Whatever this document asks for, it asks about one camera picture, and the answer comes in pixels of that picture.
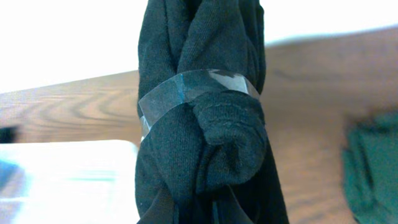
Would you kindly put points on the black taped garment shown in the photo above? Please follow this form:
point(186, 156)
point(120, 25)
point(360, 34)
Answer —
point(208, 159)

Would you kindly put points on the clear plastic storage bin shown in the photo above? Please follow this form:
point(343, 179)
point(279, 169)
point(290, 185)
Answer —
point(81, 182)

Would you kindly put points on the green garment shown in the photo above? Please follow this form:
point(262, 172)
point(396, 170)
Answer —
point(370, 169)

